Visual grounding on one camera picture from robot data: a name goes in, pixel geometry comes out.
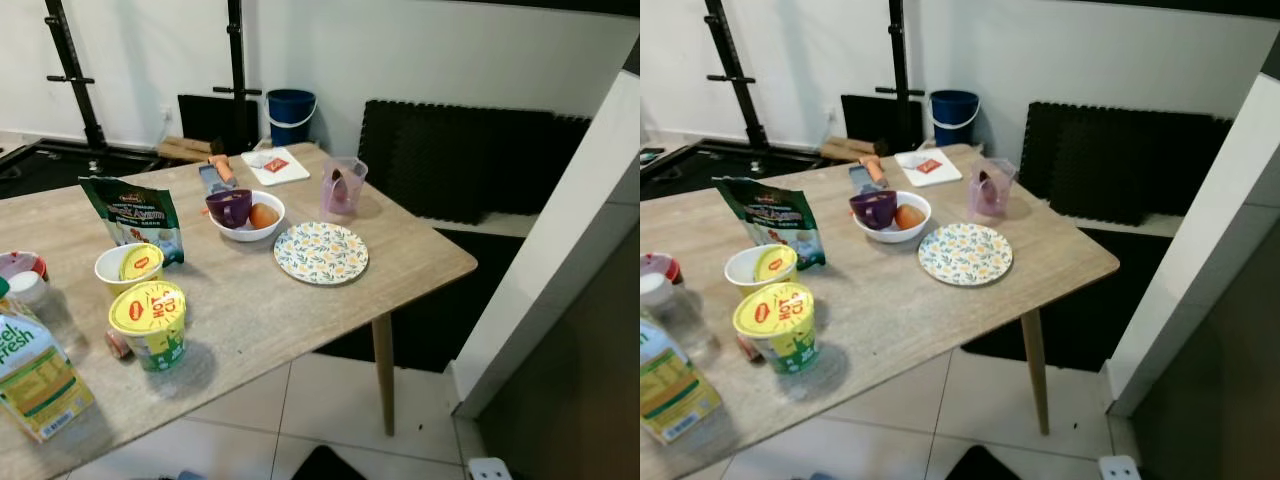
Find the black rack base mat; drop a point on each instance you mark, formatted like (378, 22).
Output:
(720, 165)
(60, 170)

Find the black steel rack post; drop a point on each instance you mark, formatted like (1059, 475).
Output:
(75, 80)
(735, 75)
(236, 60)
(898, 60)

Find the orange carrot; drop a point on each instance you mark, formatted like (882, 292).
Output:
(874, 170)
(222, 169)

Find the white cutting board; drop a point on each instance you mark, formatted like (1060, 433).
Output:
(292, 176)
(942, 177)

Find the black robot foot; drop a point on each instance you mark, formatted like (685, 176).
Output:
(982, 468)
(325, 468)

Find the white power strip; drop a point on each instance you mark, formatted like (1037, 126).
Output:
(490, 470)
(1120, 470)

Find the small red packet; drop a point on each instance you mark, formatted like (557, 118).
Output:
(928, 166)
(275, 164)

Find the white cup with yellow lid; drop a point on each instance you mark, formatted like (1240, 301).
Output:
(745, 272)
(115, 275)

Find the black leaning panel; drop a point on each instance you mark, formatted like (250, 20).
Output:
(865, 120)
(205, 120)

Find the green snack bag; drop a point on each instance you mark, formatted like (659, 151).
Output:
(780, 220)
(140, 215)

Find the wooden planks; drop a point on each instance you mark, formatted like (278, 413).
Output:
(845, 150)
(185, 148)

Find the yellow green juice carton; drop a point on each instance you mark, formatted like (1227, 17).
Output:
(675, 390)
(35, 385)

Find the white ceramic bowl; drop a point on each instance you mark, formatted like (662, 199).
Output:
(245, 235)
(890, 237)

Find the orange round fruit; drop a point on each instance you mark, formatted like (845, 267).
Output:
(264, 216)
(908, 217)

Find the black foam mat stack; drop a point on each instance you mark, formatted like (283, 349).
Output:
(1120, 160)
(470, 160)

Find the floral print round plate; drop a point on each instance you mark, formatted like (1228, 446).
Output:
(320, 253)
(965, 255)

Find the grey metal grater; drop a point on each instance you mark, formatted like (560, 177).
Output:
(210, 181)
(862, 182)

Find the pink translucent measuring jug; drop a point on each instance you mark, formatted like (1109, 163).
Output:
(342, 190)
(990, 192)

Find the red and white bowl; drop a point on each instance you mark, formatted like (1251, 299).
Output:
(660, 265)
(20, 262)

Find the small pink sausage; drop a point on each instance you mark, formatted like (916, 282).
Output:
(120, 346)
(750, 350)

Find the purple cup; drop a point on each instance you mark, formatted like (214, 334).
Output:
(873, 210)
(228, 210)

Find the clear bottle with white cap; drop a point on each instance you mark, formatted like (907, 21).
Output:
(25, 287)
(655, 290)

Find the blue plastic bucket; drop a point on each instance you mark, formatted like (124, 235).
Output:
(290, 120)
(955, 122)

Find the light wooden dining table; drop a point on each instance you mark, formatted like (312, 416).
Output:
(250, 300)
(880, 300)

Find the black floor mat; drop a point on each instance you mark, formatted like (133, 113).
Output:
(440, 320)
(1080, 330)

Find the yellow lidded instant noodle cup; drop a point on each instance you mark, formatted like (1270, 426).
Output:
(790, 345)
(150, 340)

